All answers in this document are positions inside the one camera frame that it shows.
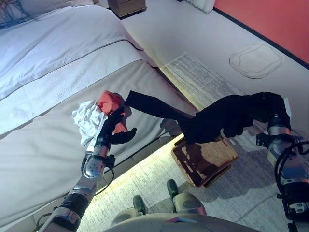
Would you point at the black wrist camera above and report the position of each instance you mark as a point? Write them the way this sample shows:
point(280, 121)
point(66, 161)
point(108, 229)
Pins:
point(110, 160)
point(262, 139)

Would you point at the white duvet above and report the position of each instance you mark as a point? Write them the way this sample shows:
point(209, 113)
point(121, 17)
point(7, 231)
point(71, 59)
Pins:
point(60, 43)

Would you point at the robot leg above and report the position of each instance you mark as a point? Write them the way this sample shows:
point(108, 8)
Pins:
point(188, 203)
point(138, 204)

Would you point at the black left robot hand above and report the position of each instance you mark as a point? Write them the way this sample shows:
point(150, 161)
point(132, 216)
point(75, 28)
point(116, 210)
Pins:
point(107, 131)

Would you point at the white outlined floor mat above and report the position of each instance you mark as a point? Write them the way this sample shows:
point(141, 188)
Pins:
point(256, 60)

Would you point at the left robot leg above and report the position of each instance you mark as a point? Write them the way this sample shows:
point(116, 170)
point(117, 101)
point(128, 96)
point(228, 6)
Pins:
point(138, 204)

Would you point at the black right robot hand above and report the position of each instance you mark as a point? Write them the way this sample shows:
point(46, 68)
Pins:
point(272, 106)

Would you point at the grey robot torso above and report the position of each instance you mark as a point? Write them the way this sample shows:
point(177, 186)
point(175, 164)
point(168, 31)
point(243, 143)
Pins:
point(169, 223)

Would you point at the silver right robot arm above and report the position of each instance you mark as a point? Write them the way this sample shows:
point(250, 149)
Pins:
point(294, 176)

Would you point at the white curtain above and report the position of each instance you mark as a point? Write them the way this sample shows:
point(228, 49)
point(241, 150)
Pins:
point(202, 4)

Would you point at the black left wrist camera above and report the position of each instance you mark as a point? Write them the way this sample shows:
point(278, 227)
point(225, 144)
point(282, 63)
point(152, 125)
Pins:
point(110, 160)

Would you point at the white garment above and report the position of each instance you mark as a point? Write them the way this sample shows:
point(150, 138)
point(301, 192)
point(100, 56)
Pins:
point(87, 118)

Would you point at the brown wooden nightstand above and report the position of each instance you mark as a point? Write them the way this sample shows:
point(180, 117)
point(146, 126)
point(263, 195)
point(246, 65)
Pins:
point(126, 7)

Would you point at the patterned grey cushion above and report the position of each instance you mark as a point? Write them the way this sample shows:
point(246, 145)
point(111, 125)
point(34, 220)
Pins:
point(10, 12)

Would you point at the beige bedspread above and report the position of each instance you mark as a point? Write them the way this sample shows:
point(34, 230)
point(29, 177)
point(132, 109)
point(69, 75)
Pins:
point(48, 145)

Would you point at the red printed box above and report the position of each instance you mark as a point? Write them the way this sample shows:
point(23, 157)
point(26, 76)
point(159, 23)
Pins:
point(270, 21)

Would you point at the red garment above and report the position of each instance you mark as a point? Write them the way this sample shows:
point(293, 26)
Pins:
point(108, 101)

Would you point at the black garment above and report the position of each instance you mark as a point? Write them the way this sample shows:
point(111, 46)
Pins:
point(207, 120)

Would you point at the right robot leg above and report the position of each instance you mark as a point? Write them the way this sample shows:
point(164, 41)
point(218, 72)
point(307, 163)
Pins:
point(188, 203)

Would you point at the woven wicker basket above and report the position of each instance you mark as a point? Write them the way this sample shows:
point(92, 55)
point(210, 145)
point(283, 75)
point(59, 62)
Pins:
point(217, 154)

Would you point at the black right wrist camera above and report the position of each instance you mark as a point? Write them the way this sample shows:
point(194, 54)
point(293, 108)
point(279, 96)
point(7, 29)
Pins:
point(262, 139)

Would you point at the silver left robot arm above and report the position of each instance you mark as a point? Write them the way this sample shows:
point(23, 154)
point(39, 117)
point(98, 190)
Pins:
point(93, 166)

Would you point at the grey streaked rug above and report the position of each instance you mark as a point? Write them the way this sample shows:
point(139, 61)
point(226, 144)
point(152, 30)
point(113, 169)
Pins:
point(198, 79)

